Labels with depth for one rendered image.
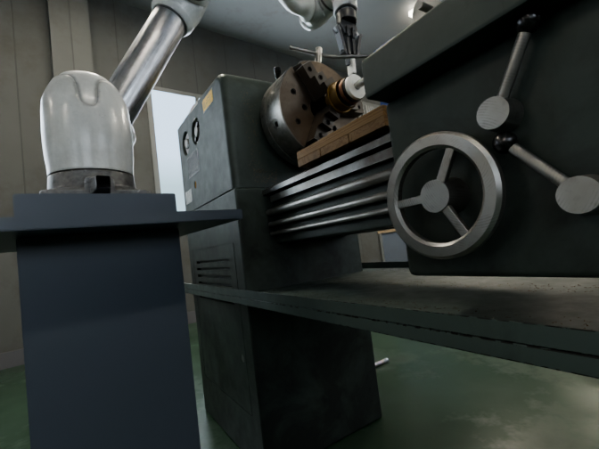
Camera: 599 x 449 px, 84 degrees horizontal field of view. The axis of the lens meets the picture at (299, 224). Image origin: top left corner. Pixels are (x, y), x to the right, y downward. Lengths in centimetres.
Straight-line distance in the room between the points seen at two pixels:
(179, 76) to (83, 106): 352
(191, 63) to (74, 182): 375
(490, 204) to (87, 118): 69
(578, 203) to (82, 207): 68
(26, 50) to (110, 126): 328
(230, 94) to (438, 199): 84
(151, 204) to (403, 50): 50
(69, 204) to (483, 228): 62
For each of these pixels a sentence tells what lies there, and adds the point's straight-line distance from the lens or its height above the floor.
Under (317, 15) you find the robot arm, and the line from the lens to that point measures 155.
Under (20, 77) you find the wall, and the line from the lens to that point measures 392.
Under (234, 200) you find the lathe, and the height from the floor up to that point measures 82.
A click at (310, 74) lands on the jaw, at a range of 108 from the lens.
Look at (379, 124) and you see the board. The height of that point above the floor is 87.
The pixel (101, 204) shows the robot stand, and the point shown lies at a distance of 69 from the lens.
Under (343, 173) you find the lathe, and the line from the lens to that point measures 78.
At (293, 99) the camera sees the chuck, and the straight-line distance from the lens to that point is 106.
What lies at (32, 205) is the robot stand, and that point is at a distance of 68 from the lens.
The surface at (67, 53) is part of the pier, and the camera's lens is 388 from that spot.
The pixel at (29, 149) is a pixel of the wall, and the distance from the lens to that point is 369.
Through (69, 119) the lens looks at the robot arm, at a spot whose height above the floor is 95.
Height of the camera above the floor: 67
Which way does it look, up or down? 3 degrees up
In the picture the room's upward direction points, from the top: 7 degrees counter-clockwise
